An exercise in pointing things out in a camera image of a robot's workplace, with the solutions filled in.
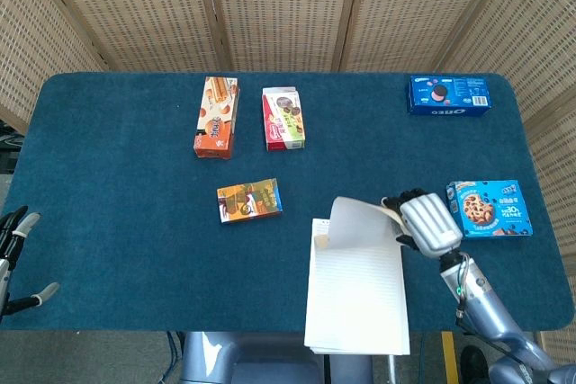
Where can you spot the red green biscuit box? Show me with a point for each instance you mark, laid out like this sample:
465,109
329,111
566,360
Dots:
283,123

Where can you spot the black background equipment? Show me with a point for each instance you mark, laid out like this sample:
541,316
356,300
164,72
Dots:
9,150

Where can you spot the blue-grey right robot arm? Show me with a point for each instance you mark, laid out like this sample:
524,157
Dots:
483,300

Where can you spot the orange blue snack box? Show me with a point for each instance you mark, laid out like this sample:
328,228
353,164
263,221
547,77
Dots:
249,202

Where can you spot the blue Oreo cookie box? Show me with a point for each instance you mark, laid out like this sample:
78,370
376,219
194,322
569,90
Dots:
450,96

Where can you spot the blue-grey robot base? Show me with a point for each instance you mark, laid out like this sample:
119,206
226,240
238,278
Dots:
270,357

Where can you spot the black round floor object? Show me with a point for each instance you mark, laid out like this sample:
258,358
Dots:
474,366

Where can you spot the blue carpet table mat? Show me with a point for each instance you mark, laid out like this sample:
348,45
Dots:
112,222

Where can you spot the blue chocolate chip cookie box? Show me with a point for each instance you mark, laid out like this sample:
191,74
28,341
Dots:
488,211

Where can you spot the woven rattan folding screen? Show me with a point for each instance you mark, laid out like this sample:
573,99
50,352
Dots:
288,6

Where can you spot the orange wafer roll box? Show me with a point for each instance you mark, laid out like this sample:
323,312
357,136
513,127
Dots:
216,123

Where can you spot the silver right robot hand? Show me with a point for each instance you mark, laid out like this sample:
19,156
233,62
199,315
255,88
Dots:
432,226

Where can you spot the black grey left robot hand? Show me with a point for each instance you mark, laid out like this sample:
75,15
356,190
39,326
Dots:
18,226

